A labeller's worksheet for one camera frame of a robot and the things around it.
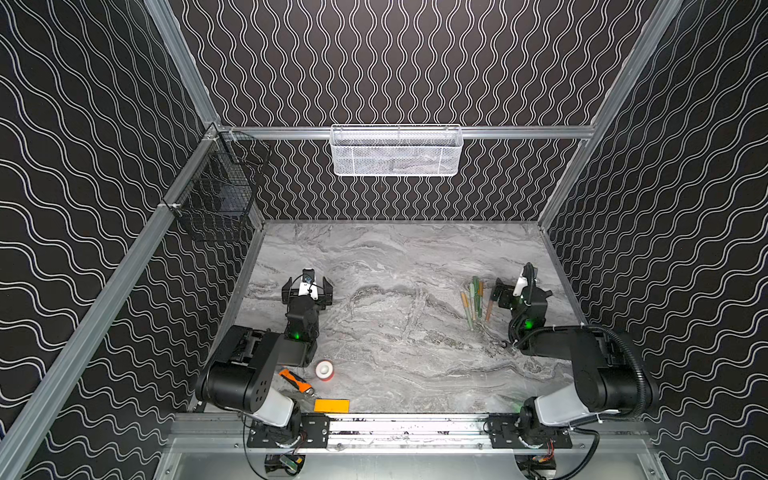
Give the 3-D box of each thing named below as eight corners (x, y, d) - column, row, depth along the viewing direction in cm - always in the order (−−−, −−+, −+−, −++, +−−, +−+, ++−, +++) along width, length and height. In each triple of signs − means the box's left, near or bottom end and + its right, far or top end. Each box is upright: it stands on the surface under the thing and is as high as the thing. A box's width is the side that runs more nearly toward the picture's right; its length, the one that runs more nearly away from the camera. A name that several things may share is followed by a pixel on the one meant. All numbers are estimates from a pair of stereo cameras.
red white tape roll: (314, 381, 84) (312, 378, 83) (317, 362, 88) (315, 359, 86) (333, 381, 84) (332, 378, 82) (335, 362, 88) (334, 359, 86)
